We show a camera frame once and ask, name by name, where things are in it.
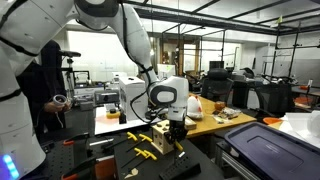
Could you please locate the grey electronics box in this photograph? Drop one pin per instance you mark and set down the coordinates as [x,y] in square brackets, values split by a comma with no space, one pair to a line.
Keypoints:
[106,97]

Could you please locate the black wedge hex key stand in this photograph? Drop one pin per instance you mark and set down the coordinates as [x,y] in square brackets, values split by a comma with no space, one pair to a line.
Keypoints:
[180,168]

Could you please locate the orange bowl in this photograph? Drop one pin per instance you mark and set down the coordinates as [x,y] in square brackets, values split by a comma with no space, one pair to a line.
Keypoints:
[271,121]

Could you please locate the wooden shape sorter box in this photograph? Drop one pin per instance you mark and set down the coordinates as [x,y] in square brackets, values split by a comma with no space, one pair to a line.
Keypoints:
[159,140]

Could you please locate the black bar camera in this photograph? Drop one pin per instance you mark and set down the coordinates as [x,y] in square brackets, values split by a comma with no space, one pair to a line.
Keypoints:
[70,53]

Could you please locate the clear plastic bags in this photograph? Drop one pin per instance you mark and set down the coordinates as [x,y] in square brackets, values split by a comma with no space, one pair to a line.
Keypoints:
[228,113]

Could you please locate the navy plastic tote lid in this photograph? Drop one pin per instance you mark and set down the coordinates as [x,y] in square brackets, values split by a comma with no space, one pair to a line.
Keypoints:
[273,153]

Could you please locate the black open frame machine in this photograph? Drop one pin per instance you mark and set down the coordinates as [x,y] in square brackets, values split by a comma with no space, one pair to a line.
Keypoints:
[81,71]

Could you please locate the black camera tripod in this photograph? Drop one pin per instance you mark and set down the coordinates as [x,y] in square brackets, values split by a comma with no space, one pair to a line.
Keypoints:
[70,76]

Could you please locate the yellow block on mat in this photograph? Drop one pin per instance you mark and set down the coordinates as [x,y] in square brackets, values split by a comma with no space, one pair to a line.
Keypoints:
[150,155]

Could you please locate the black cabinet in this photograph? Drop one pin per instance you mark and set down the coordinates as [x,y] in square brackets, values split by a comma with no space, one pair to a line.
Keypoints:
[240,95]

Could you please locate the black orange bar clamp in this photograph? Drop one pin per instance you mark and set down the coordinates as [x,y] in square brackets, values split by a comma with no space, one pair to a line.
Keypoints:
[68,142]
[83,164]

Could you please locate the brown round object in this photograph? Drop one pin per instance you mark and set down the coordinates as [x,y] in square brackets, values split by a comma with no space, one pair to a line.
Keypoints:
[220,106]

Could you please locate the small black block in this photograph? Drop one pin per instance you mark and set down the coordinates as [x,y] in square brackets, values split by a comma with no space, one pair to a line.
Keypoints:
[122,118]

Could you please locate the small black monitor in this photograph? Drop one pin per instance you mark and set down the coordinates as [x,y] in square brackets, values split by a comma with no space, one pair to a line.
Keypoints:
[216,65]

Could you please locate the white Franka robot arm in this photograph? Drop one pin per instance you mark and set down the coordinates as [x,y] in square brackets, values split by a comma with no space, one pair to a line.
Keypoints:
[133,40]

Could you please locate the white box with black print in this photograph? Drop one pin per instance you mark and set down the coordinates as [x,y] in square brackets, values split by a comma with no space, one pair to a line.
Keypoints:
[133,96]

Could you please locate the black highback office chair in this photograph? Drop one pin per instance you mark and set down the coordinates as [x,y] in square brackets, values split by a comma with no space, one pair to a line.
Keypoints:
[216,85]

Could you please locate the yellow and black tape roll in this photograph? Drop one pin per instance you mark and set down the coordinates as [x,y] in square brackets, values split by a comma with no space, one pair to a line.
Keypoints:
[113,115]

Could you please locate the white table board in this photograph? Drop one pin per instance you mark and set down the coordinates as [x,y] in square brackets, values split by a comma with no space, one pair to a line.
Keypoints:
[106,125]

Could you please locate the black mesh chair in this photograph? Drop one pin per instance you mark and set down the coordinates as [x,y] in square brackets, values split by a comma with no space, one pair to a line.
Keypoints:
[275,98]

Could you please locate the light wooden desk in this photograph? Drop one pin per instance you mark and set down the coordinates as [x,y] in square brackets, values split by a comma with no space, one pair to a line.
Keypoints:
[213,123]

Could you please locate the black vertical pole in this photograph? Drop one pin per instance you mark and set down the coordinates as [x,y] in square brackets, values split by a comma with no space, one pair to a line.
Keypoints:
[293,50]
[274,50]

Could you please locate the white plastic sheet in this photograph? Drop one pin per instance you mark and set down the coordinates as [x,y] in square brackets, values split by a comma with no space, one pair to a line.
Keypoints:
[300,126]

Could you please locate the small tan box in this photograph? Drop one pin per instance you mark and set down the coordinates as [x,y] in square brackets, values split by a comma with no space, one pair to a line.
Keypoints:
[190,124]

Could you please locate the person in dark jacket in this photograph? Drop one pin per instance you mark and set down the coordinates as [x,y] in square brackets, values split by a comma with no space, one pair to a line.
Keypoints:
[46,76]

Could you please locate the aluminium table frame rail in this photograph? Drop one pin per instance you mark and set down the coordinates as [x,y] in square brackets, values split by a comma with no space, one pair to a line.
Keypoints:
[233,163]

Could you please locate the black ceiling frame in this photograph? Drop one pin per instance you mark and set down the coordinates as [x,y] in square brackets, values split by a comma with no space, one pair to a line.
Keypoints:
[216,22]

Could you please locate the operator right hand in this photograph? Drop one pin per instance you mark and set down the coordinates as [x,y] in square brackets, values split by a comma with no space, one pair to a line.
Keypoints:
[51,107]

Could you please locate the white handheld controller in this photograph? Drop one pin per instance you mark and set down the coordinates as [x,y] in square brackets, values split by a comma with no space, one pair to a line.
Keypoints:
[60,99]

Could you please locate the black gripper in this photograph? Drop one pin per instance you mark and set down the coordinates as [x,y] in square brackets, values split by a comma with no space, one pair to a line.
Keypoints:
[176,128]

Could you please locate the silver metal rod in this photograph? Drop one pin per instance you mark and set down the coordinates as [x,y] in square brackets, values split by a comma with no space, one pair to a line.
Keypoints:
[101,142]

